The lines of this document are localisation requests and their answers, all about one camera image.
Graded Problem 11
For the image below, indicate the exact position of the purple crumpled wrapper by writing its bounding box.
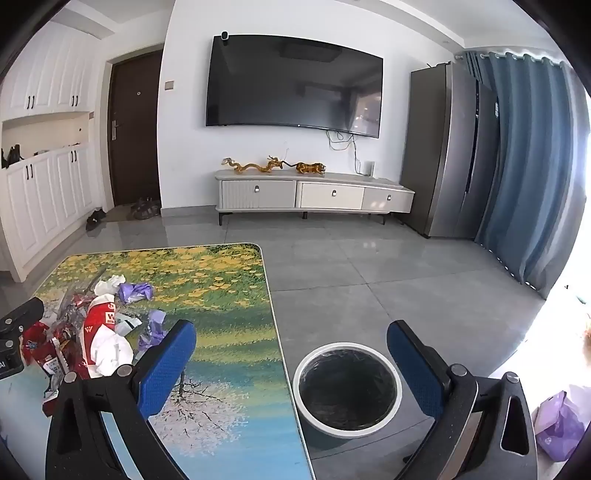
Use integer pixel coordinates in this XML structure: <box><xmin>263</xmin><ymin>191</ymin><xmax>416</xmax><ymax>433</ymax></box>
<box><xmin>137</xmin><ymin>310</ymin><xmax>169</xmax><ymax>356</ymax></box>
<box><xmin>117</xmin><ymin>282</ymin><xmax>155</xmax><ymax>304</ymax></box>

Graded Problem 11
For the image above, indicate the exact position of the white hallway cabinet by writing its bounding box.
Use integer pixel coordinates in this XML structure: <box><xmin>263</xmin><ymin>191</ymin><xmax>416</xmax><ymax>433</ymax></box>
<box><xmin>0</xmin><ymin>21</ymin><xmax>112</xmax><ymax>283</ymax></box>

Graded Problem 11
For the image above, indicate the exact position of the red and white snack packet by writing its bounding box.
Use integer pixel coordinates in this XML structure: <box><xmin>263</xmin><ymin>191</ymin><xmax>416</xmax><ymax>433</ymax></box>
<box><xmin>76</xmin><ymin>295</ymin><xmax>118</xmax><ymax>377</ymax></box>

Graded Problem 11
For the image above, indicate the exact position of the pair of dark sandals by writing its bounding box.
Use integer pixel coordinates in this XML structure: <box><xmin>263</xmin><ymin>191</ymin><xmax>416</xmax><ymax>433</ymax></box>
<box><xmin>127</xmin><ymin>198</ymin><xmax>162</xmax><ymax>221</ymax></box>

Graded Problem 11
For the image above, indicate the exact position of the white television stand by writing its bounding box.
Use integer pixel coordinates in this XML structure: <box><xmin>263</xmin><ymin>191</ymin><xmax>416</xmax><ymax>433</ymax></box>
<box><xmin>213</xmin><ymin>169</ymin><xmax>415</xmax><ymax>227</ymax></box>

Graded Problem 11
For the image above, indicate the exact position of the red packet with white label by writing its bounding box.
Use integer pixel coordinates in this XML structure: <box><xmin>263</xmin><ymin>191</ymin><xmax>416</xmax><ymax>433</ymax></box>
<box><xmin>41</xmin><ymin>339</ymin><xmax>70</xmax><ymax>384</ymax></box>

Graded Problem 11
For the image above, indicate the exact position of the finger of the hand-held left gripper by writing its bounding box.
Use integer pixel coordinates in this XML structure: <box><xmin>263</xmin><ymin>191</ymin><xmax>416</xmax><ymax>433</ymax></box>
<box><xmin>0</xmin><ymin>298</ymin><xmax>45</xmax><ymax>340</ymax></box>

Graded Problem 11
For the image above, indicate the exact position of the black bag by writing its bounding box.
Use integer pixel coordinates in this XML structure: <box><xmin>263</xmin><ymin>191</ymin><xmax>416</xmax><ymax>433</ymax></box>
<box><xmin>1</xmin><ymin>144</ymin><xmax>25</xmax><ymax>169</ymax></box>

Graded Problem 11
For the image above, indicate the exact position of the blue curtain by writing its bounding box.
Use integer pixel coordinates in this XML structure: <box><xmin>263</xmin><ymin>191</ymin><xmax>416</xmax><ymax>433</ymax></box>
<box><xmin>464</xmin><ymin>51</ymin><xmax>580</xmax><ymax>296</ymax></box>

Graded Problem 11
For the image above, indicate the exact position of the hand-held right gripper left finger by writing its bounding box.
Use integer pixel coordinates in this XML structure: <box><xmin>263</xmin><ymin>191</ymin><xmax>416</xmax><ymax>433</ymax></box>
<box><xmin>45</xmin><ymin>319</ymin><xmax>198</xmax><ymax>480</ymax></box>

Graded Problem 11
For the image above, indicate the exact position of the red crumpled packet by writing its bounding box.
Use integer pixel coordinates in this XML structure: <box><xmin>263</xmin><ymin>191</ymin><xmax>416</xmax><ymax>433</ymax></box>
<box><xmin>23</xmin><ymin>323</ymin><xmax>51</xmax><ymax>365</ymax></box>

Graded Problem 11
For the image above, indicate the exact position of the black wall television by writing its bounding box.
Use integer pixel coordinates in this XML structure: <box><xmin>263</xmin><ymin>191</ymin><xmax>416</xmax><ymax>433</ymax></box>
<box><xmin>204</xmin><ymin>34</ymin><xmax>384</xmax><ymax>138</ymax></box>

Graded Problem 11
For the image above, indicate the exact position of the dark brown entrance door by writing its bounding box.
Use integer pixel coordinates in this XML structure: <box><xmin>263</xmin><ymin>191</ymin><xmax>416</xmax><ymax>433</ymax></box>
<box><xmin>108</xmin><ymin>50</ymin><xmax>164</xmax><ymax>208</ymax></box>

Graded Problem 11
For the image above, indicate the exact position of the golden dragon figurine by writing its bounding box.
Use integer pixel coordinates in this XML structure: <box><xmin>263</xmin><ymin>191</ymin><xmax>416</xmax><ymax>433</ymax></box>
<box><xmin>222</xmin><ymin>156</ymin><xmax>296</xmax><ymax>176</ymax></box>

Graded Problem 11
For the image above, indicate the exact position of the white bin with black liner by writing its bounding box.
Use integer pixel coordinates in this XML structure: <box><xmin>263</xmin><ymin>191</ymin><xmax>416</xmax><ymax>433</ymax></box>
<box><xmin>293</xmin><ymin>342</ymin><xmax>403</xmax><ymax>450</ymax></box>

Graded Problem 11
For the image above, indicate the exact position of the landscape print coffee table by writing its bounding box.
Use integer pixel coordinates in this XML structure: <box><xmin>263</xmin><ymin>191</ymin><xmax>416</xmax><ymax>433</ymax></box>
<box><xmin>0</xmin><ymin>243</ymin><xmax>315</xmax><ymax>480</ymax></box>

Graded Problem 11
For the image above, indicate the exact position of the white crumpled tissue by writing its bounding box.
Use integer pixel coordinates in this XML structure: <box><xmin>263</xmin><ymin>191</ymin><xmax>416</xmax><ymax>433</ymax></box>
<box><xmin>95</xmin><ymin>274</ymin><xmax>126</xmax><ymax>296</ymax></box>

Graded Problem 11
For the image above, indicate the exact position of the small white green wrapper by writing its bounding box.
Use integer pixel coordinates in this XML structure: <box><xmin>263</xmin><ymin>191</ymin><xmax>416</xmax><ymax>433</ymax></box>
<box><xmin>115</xmin><ymin>314</ymin><xmax>143</xmax><ymax>335</ymax></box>

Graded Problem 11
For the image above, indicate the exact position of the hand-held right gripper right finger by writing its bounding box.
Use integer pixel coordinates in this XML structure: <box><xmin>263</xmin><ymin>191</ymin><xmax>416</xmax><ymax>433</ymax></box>
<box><xmin>387</xmin><ymin>320</ymin><xmax>539</xmax><ymax>480</ymax></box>

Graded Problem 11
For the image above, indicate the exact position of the black television cable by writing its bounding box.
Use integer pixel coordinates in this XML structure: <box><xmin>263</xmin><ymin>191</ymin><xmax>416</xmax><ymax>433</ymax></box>
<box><xmin>327</xmin><ymin>130</ymin><xmax>365</xmax><ymax>176</ymax></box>

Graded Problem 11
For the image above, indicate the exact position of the grey refrigerator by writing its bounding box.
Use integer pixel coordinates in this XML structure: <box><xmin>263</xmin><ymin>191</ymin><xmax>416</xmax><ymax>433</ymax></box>
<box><xmin>399</xmin><ymin>62</ymin><xmax>502</xmax><ymax>240</ymax></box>

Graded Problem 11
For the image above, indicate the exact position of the purple plastic bag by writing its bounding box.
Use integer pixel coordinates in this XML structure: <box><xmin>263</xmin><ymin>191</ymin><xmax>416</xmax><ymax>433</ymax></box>
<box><xmin>533</xmin><ymin>391</ymin><xmax>586</xmax><ymax>462</ymax></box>

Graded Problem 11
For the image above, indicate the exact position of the clear plastic wrapper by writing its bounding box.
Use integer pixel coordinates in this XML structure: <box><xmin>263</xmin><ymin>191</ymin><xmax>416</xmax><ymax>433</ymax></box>
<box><xmin>55</xmin><ymin>279</ymin><xmax>100</xmax><ymax>324</ymax></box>

